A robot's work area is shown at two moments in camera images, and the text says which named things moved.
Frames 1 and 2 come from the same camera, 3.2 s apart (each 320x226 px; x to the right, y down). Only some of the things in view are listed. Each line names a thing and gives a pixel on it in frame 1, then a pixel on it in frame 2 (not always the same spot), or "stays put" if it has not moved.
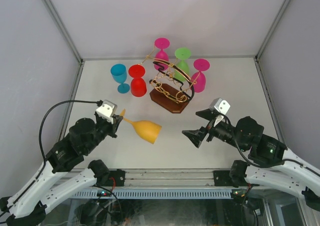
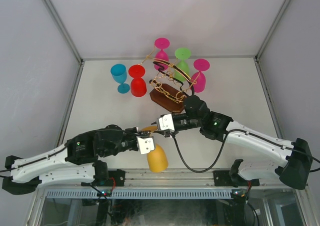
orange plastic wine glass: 147,130 → 157,161
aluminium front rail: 168,178 stays put
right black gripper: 196,136 → 161,132
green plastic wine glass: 182,54 stays put
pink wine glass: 198,78 stays put
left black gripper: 117,120 → 136,129
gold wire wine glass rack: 175,87 stays put
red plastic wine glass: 138,84 stays put
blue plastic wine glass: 119,72 stays put
